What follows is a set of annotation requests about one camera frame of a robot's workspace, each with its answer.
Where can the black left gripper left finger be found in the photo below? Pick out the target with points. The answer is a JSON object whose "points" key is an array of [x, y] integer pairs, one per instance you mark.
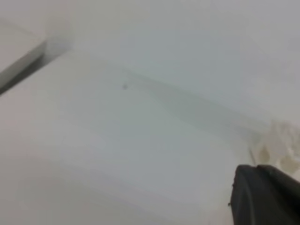
{"points": [[255, 201]]}

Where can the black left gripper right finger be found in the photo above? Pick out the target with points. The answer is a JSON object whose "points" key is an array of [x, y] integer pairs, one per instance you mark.
{"points": [[287, 186]]}

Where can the white plastic test tube rack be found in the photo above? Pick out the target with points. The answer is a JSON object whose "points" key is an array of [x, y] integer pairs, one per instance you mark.
{"points": [[279, 146]]}

